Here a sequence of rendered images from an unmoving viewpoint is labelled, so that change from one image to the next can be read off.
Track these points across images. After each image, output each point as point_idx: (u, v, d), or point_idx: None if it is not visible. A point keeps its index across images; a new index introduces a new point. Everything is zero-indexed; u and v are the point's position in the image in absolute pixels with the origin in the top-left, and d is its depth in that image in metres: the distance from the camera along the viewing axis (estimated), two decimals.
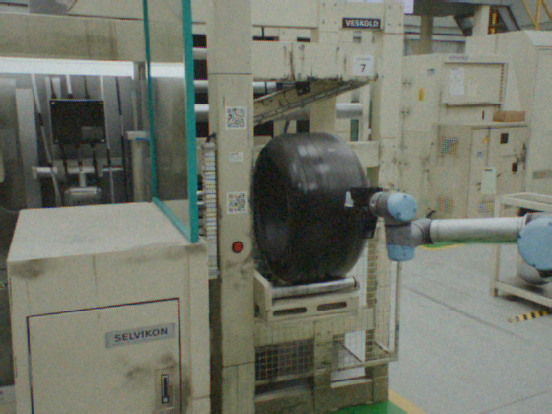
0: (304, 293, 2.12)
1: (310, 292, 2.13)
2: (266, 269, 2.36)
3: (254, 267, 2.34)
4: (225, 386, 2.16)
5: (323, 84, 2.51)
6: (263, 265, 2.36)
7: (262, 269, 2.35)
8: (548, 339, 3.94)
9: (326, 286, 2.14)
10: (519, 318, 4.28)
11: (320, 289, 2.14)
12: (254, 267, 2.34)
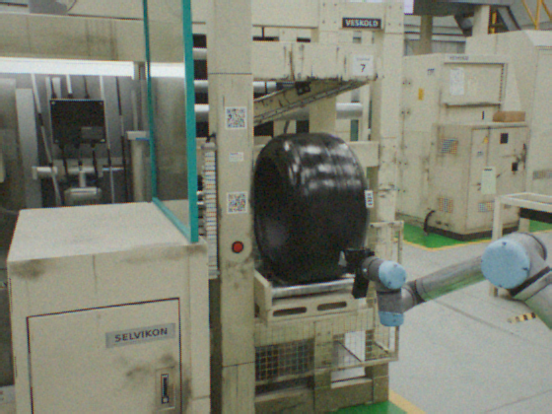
0: (304, 287, 2.11)
1: (310, 286, 2.12)
2: (266, 268, 2.36)
3: (254, 266, 2.34)
4: (225, 386, 2.16)
5: (323, 84, 2.51)
6: (263, 264, 2.36)
7: (262, 268, 2.35)
8: (548, 339, 3.94)
9: (324, 280, 2.15)
10: (519, 318, 4.28)
11: (319, 282, 2.14)
12: (254, 266, 2.34)
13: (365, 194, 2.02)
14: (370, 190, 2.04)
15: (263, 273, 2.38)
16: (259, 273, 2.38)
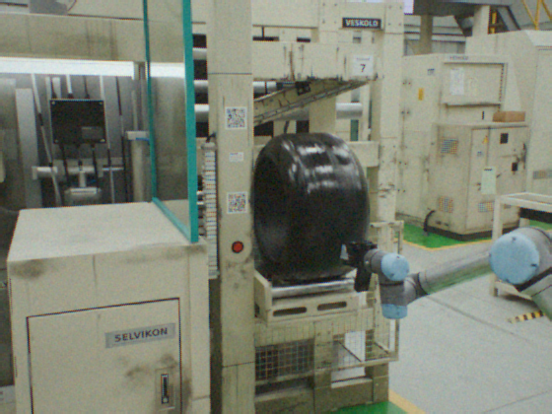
0: None
1: None
2: None
3: None
4: (225, 386, 2.16)
5: (323, 84, 2.51)
6: None
7: None
8: (548, 339, 3.94)
9: None
10: (519, 318, 4.28)
11: None
12: None
13: (352, 269, 2.15)
14: None
15: (265, 267, 2.36)
16: (261, 268, 2.35)
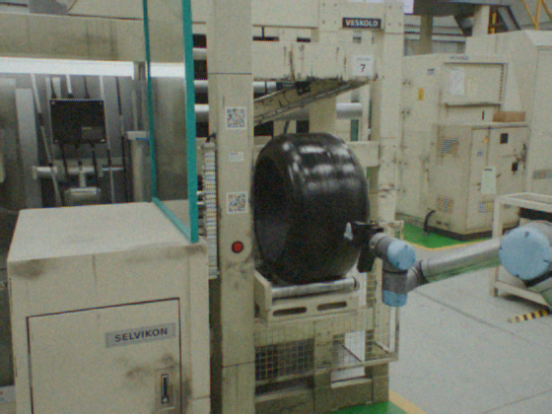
0: (302, 294, 2.14)
1: (308, 293, 2.15)
2: None
3: None
4: (225, 386, 2.16)
5: (323, 84, 2.51)
6: None
7: None
8: (548, 339, 3.94)
9: (325, 291, 2.15)
10: (519, 318, 4.28)
11: (318, 292, 2.15)
12: None
13: None
14: None
15: (265, 265, 2.36)
16: (261, 266, 2.35)
